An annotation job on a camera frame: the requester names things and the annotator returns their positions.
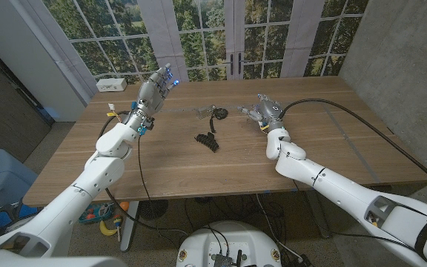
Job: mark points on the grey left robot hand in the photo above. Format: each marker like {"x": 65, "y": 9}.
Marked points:
{"x": 150, "y": 96}

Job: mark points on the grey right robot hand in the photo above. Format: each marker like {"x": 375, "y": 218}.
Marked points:
{"x": 271, "y": 113}

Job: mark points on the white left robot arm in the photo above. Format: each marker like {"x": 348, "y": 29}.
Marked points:
{"x": 83, "y": 185}

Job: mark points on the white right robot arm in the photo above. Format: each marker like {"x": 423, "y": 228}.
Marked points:
{"x": 347, "y": 193}

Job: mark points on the white robot base with electronics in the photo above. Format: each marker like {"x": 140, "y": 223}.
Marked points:
{"x": 232, "y": 241}

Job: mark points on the black claw hair clip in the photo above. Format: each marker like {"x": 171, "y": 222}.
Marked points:
{"x": 207, "y": 142}

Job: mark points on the white power strip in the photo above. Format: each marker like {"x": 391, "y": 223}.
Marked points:
{"x": 111, "y": 85}

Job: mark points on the clear plastic piece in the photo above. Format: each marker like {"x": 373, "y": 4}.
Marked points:
{"x": 205, "y": 111}

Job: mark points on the printed window forest backdrop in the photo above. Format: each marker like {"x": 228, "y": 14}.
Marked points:
{"x": 124, "y": 37}

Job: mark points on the small orange ball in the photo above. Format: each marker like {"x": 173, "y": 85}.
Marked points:
{"x": 124, "y": 206}

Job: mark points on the black round ribbed disc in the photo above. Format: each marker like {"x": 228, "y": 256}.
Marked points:
{"x": 153, "y": 209}

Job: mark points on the grey table leg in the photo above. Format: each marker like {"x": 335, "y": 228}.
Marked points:
{"x": 319, "y": 219}

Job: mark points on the teal toy tray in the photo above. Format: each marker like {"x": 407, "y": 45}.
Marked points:
{"x": 95, "y": 213}

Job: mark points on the colourful toy tool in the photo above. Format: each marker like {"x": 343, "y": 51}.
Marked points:
{"x": 118, "y": 224}

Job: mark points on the white table leg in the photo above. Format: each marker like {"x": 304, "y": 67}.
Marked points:
{"x": 129, "y": 230}

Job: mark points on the yellow toy banana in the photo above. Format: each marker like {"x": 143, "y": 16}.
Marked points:
{"x": 106, "y": 230}

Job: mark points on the blue-grey storage bin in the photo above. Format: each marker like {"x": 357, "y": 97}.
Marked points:
{"x": 2, "y": 178}

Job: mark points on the white robot torso edge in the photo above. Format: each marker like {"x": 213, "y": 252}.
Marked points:
{"x": 50, "y": 262}

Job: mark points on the black framed blue object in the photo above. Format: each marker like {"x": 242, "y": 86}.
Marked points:
{"x": 0, "y": 219}

